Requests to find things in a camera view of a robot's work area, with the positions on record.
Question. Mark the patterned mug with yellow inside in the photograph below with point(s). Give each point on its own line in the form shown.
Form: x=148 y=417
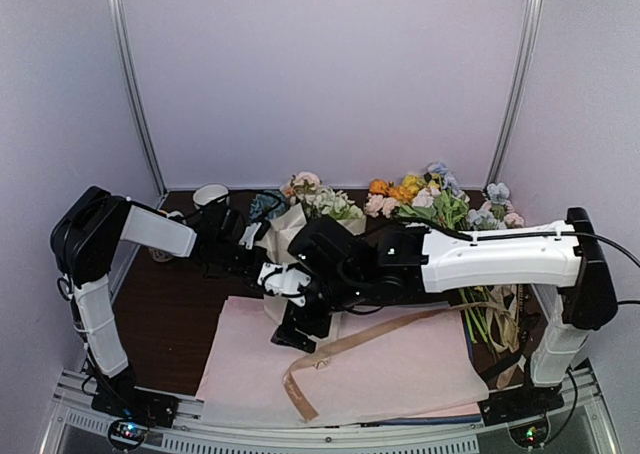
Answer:
x=160 y=256

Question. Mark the white bowl with dark outside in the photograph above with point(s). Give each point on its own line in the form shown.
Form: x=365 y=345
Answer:
x=210 y=193

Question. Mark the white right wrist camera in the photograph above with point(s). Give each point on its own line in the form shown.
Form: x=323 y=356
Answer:
x=286 y=281

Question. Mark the pink flower long stem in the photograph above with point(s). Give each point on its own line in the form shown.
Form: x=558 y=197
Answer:
x=299 y=185

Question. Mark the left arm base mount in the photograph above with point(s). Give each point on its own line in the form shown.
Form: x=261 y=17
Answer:
x=133 y=421

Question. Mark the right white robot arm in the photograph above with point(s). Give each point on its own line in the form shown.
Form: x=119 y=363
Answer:
x=566 y=254

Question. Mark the right aluminium frame post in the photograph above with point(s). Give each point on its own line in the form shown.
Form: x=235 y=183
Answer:
x=527 y=42

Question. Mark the beige ribbon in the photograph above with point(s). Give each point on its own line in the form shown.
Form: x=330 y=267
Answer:
x=296 y=395

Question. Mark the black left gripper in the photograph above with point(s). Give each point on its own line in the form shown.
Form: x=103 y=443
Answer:
x=253 y=269

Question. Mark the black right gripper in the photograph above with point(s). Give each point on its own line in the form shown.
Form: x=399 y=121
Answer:
x=287 y=333

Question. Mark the pile of fake flowers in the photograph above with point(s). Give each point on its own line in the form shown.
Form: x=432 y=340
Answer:
x=436 y=196

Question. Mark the front aluminium rail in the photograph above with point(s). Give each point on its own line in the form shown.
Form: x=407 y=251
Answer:
x=581 y=425

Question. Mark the left aluminium frame post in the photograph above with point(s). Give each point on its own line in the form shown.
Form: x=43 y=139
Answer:
x=118 y=16

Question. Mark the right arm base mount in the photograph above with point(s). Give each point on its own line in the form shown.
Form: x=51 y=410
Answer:
x=525 y=411

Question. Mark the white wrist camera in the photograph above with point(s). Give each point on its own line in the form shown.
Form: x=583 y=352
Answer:
x=286 y=281
x=252 y=233

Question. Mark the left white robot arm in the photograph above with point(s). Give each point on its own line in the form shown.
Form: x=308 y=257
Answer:
x=86 y=241

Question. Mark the cream ribbon on flower pile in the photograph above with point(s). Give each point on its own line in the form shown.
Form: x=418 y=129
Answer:
x=500 y=320

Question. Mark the white hydrangea green leaf bunch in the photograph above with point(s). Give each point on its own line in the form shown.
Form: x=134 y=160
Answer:
x=326 y=202

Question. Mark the aluminium frame post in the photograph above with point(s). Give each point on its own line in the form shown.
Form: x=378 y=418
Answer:
x=527 y=42
x=118 y=16

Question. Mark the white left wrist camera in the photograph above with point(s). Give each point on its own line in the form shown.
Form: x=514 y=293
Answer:
x=252 y=233

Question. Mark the stack of pastel paper sheets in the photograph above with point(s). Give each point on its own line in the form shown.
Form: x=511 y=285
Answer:
x=421 y=369

